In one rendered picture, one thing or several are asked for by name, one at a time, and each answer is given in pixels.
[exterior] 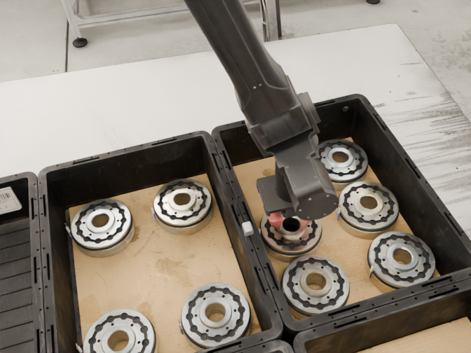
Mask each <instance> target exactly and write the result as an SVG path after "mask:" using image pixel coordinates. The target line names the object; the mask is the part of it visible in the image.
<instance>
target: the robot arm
mask: <svg viewBox="0 0 471 353"><path fill-rule="evenodd" d="M183 1H184V3H185V4H186V6H187V8H188V9H189V11H190V13H191V14H192V16H193V18H194V20H195V21H196V23H197V24H198V26H199V27H200V30H201V31H202V33H203V34H204V36H205V38H206V39H207V41H208V43H209V44H210V46H211V48H212V49H213V51H214V53H215V55H216V56H217V58H218V59H219V61H220V62H221V65H222V66H223V68H224V69H225V71H226V73H227V74H228V76H229V78H230V79H231V82H232V84H233V86H234V91H235V97H236V99H237V102H238V105H239V107H240V110H241V111H242V113H243V115H244V117H245V118H246V119H245V123H246V126H247V129H248V131H249V133H250V135H251V137H252V139H253V141H254V143H255V144H256V145H257V147H258V149H259V150H260V151H261V154H262V155H263V157H267V156H270V155H274V157H275V175H272V176H265V177H262V178H258V179H257V190H258V193H259V194H260V196H261V200H262V202H263V205H264V211H265V213H266V215H267V217H268V220H269V223H270V224H271V225H273V226H274V227H275V229H276V231H277V232H278V231H279V230H280V227H281V225H282V222H283V219H282V216H283V217H284V218H290V217H294V216H298V217H299V218H300V219H302V220H304V221H305V224H306V225H308V224H309V223H310V222H311V221H314V220H318V219H322V218H324V217H326V216H328V215H330V214H331V213H332V212H333V211H335V209H336V208H337V207H338V205H339V197H338V195H337V194H336V191H335V189H334V186H333V184H332V181H331V179H330V177H329V174H328V172H327V169H326V167H325V165H324V163H323V162H322V161H320V156H319V154H318V136H317V135H316V134H317V133H320V131H319V129H318V126H317V123H319V122H321V120H320V118H319V115H318V113H317V111H316V109H315V107H314V104H313V102H312V100H311V98H310V95H309V94H308V91H307V92H304V93H302V92H301V93H299V94H298V95H297V93H296V90H295V89H294V86H293V85H292V82H291V80H290V78H289V76H288V74H287V75H286V74H285V73H284V71H283V69H282V67H281V66H280V64H278V63H277V62H276V61H275V60H274V59H273V58H272V57H271V55H270V54H269V53H268V51H267V49H266V48H265V47H264V45H263V43H262V42H261V39H260V38H259V35H258V34H257V31H256V29H255V28H254V25H253V23H252V21H251V19H250V17H249V15H248V13H247V11H246V9H245V7H244V5H243V3H242V1H241V0H183ZM280 212H281V213H282V216H281V213H280Z"/></svg>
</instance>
